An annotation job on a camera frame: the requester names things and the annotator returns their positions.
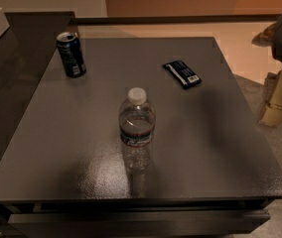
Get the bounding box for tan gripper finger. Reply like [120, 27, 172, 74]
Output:
[259, 70, 282, 127]

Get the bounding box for dark drawer front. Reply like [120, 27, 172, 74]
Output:
[9, 210, 270, 238]

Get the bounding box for dark blue soda can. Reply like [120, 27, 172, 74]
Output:
[57, 32, 86, 78]

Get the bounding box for clear plastic water bottle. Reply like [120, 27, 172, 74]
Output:
[118, 87, 156, 171]

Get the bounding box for blueberry rxbar dark wrapper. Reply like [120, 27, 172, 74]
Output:
[163, 60, 202, 89]

